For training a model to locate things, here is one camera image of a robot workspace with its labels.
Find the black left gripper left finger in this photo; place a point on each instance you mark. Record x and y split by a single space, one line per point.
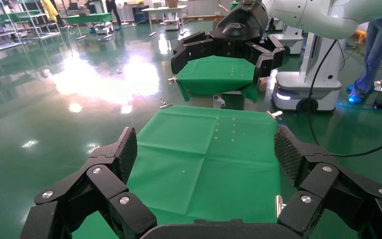
112 184

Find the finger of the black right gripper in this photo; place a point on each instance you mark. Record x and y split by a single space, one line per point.
191 49
270 56

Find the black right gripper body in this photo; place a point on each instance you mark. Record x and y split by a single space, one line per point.
240 29

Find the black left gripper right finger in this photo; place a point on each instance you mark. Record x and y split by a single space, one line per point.
322 184

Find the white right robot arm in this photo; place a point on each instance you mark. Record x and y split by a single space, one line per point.
309 16

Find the small brown cardboard box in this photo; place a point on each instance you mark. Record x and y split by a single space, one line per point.
263 84

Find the white wheeled robot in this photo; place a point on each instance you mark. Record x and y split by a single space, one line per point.
171 23
104 29
290 39
309 89

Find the green table cloth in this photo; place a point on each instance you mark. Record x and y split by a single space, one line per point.
214 74
194 184

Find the silver metal clip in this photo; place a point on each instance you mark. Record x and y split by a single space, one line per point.
274 114
165 105
172 80

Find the white table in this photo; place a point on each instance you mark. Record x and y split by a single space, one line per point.
163 9

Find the person in black clothes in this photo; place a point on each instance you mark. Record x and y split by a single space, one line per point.
112 8

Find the person in blue jeans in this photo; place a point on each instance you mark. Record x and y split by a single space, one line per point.
375 49

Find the table with green cover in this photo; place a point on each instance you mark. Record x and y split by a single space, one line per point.
85 18

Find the yellow garment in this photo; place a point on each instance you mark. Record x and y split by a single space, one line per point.
49 10

